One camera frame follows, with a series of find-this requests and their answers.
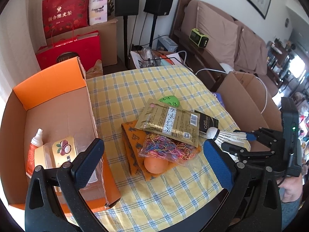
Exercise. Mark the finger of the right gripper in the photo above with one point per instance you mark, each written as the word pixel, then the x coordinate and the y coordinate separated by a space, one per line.
pixel 240 135
pixel 235 150

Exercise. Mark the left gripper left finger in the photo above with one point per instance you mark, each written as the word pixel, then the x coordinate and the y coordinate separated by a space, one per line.
pixel 43 211

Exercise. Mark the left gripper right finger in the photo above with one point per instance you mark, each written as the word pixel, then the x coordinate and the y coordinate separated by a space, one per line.
pixel 252 202

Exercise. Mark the white feather shuttlecock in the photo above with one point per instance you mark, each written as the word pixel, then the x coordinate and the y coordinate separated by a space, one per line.
pixel 221 136

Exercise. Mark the black tissue pack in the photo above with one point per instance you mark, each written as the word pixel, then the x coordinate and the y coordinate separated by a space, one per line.
pixel 205 122

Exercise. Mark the gold foil pouch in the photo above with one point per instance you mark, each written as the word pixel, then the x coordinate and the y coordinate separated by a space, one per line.
pixel 172 122

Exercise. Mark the bag of colourful rubber bands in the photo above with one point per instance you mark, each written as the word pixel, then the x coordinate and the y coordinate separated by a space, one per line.
pixel 162 147

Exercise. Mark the green egg-shaped deodorizer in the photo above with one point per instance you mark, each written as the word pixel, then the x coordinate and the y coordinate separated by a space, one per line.
pixel 171 100

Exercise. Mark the orange ball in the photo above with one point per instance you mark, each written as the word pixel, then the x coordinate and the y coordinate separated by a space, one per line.
pixel 155 165

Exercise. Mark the orange knitted cloth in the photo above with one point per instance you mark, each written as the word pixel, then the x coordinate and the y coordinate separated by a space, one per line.
pixel 133 139

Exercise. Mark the person's right hand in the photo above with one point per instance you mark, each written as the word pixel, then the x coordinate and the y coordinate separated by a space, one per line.
pixel 292 189

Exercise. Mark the open brown cardboard box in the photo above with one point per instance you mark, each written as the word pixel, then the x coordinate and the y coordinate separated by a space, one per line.
pixel 249 103

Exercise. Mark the purple printed box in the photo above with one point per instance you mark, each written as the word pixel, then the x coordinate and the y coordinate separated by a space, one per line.
pixel 219 98

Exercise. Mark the mangosteen snack box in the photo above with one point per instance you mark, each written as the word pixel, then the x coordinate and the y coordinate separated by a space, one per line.
pixel 63 151

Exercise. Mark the orange white tube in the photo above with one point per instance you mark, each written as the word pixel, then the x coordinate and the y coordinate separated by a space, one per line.
pixel 35 143

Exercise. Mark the white round lamp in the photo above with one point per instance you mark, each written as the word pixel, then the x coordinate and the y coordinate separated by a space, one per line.
pixel 226 67

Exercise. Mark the orange cardboard box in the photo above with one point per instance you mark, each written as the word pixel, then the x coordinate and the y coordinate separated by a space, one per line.
pixel 55 100

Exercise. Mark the brown sofa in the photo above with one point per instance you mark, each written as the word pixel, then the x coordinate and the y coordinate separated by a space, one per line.
pixel 230 42

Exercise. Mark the green portable radio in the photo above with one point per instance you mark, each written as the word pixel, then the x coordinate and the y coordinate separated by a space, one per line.
pixel 199 39

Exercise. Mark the grey small box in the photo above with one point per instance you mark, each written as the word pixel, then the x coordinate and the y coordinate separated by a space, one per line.
pixel 165 43

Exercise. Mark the red chocolate gift bag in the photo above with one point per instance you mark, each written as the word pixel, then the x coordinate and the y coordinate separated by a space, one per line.
pixel 86 46

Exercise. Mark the right black speaker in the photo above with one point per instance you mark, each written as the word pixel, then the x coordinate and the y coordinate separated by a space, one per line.
pixel 157 8

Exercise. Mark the black speaker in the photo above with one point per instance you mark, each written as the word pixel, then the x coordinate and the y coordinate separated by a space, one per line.
pixel 157 8
pixel 125 8

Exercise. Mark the left black speaker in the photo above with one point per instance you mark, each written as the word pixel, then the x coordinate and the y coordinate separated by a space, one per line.
pixel 125 8

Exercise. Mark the red tea gift bag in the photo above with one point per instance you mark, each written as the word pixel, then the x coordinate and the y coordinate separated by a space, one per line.
pixel 59 16

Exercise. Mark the white tissue roll pack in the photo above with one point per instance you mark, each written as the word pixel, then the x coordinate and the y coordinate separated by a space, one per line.
pixel 97 11

